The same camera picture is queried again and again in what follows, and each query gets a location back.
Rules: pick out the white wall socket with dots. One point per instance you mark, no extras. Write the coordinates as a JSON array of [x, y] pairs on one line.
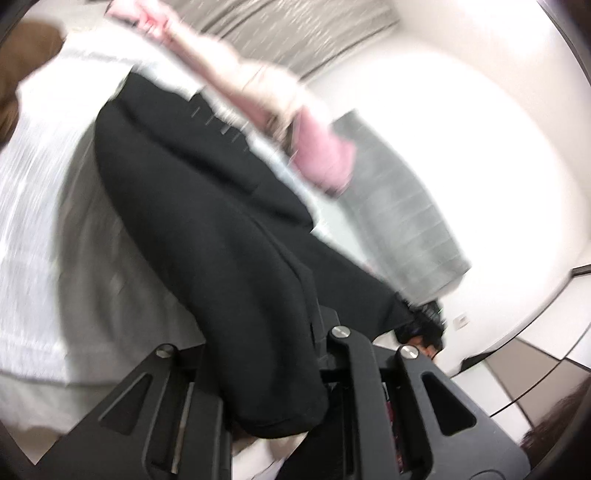
[[460, 322]]

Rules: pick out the large black garment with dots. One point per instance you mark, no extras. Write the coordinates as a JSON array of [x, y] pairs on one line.
[[235, 246]]

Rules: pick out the person's right hand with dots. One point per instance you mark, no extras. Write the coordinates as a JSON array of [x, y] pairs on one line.
[[428, 350]]

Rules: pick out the grey dotted curtain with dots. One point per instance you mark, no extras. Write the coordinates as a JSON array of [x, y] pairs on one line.
[[303, 36]]

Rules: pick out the light blue tasselled blanket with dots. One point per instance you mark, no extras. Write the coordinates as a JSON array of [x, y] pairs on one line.
[[79, 302]]

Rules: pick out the brown garment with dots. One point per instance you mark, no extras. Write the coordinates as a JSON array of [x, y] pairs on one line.
[[28, 47]]

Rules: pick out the grey upholstered headboard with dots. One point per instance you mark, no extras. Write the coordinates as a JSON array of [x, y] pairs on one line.
[[398, 225]]

